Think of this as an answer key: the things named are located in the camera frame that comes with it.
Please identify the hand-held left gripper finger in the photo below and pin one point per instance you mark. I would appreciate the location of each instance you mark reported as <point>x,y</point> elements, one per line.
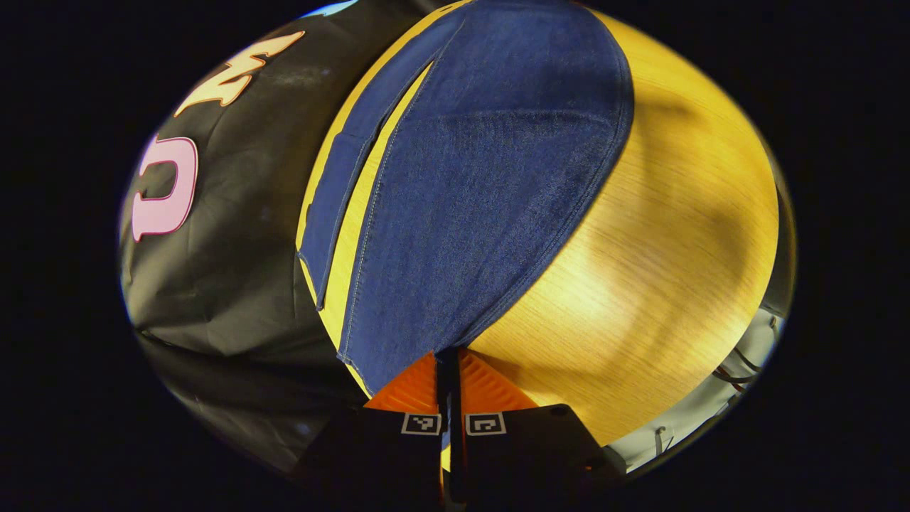
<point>441,387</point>
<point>456,387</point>

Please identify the blue denim jeans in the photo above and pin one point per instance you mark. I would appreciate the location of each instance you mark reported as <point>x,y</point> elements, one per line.
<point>483,178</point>

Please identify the black backdrop cloth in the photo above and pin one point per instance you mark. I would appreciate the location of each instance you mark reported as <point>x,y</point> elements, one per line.
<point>249,270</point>

